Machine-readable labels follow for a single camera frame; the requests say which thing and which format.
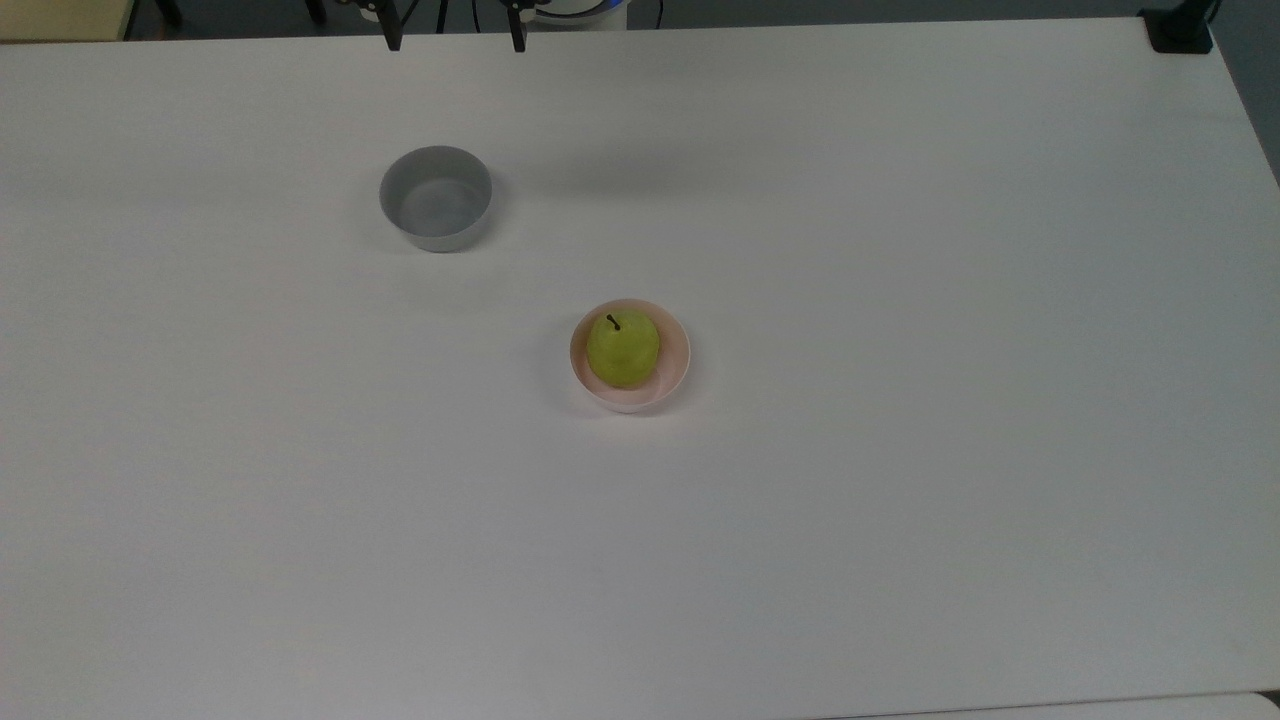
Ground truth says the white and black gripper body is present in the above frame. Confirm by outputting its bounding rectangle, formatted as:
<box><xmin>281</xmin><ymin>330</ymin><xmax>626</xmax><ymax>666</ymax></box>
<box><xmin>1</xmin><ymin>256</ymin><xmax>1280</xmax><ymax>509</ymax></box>
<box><xmin>355</xmin><ymin>0</ymin><xmax>536</xmax><ymax>15</ymax></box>

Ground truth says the green pear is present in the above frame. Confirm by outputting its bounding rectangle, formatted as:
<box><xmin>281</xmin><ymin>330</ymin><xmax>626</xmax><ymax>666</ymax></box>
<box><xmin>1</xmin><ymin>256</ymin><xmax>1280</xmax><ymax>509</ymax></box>
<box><xmin>586</xmin><ymin>312</ymin><xmax>661</xmax><ymax>390</ymax></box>

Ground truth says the grey bowl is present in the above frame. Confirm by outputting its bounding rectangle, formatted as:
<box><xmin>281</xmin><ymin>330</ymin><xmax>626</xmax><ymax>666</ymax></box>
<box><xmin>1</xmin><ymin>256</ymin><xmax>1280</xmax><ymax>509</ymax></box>
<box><xmin>378</xmin><ymin>145</ymin><xmax>494</xmax><ymax>254</ymax></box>

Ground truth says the pink bowl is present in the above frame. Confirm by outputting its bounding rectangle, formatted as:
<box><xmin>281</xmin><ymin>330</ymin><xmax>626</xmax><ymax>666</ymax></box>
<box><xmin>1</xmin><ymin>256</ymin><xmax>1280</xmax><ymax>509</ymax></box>
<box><xmin>569</xmin><ymin>298</ymin><xmax>692</xmax><ymax>414</ymax></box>

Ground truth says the yellowish wooden furniture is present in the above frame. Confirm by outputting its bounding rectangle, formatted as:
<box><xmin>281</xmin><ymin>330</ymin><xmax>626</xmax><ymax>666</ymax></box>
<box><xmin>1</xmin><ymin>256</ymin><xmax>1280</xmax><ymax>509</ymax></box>
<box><xmin>0</xmin><ymin>0</ymin><xmax>138</xmax><ymax>43</ymax></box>

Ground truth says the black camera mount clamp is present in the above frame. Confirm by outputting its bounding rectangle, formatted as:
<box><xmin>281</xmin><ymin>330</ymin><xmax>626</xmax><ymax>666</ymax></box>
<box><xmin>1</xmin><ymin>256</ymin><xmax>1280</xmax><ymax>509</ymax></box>
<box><xmin>1139</xmin><ymin>0</ymin><xmax>1223</xmax><ymax>55</ymax></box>

